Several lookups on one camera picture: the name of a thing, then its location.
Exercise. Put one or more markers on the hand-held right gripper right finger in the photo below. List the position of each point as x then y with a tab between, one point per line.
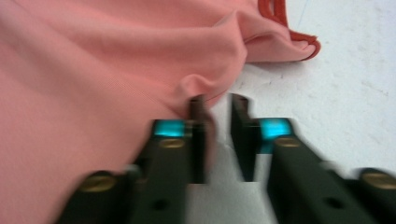
295	186

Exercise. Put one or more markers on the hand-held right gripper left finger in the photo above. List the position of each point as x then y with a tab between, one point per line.
168	174

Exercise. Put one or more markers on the pink tank top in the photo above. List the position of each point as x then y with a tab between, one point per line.
93	77

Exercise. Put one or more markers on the white paper table cover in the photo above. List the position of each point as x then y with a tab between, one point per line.
342	93

